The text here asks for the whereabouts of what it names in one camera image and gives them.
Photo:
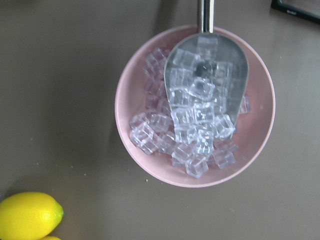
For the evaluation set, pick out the pink bowl with ice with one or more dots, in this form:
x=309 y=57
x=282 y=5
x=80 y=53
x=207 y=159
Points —
x=252 y=131

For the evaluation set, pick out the metal ice scoop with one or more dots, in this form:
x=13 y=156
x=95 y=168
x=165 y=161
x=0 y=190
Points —
x=227 y=50

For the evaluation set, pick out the yellow lemon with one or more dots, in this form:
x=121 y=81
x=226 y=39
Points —
x=29 y=216
x=50 y=237

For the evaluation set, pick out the wine glass rack tray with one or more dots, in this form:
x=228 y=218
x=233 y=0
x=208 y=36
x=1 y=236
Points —
x=308 y=10

